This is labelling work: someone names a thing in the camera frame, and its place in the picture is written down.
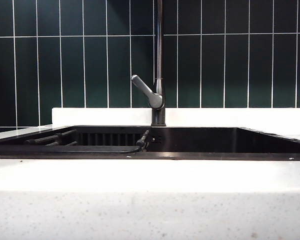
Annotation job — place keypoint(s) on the dark metal faucet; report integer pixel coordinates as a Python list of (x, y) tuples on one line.
[(159, 115)]

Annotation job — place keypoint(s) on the black sink basin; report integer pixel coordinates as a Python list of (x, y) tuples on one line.
[(202, 146)]

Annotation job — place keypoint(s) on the black sink drying rack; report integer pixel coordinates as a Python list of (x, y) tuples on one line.
[(65, 148)]

